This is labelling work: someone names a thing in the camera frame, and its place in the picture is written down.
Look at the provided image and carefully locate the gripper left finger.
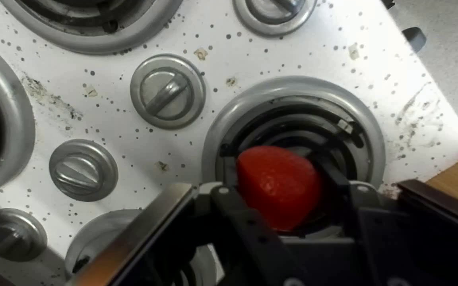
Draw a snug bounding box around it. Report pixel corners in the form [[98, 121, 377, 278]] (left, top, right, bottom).
[[66, 156, 307, 286]]

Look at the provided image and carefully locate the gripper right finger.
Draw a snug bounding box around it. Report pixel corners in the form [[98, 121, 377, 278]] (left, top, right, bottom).
[[312, 152, 458, 286]]

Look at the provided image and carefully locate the red plastic toy food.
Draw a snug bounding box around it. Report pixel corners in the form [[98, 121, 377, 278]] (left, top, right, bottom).
[[236, 145, 325, 233]]

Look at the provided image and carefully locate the grey stove knob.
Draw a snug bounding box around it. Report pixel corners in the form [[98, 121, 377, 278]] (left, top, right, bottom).
[[130, 54, 207, 130], [49, 139, 119, 202], [0, 208, 48, 263], [232, 0, 318, 39]]

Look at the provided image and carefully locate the white speckled toy stove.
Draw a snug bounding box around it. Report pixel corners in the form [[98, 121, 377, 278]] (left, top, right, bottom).
[[0, 0, 458, 286]]

